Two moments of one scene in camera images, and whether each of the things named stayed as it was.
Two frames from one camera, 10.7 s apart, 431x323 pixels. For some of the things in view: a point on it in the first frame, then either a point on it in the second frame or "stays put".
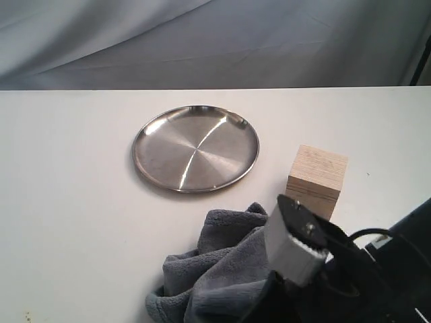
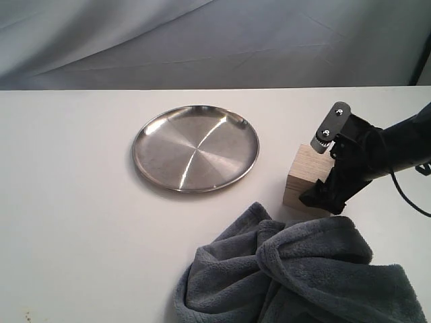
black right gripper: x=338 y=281 → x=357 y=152
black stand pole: x=427 y=51 stays put
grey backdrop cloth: x=141 y=44 stays put
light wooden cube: x=315 y=179 stays put
